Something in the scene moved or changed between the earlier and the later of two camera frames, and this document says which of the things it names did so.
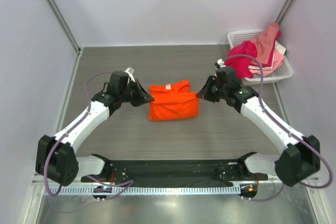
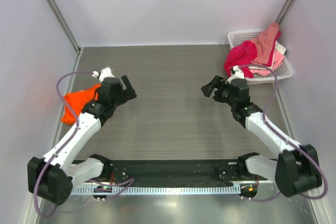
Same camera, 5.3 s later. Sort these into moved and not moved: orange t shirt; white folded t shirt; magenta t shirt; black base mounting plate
Moved: orange t shirt
Not moved: white folded t shirt; magenta t shirt; black base mounting plate
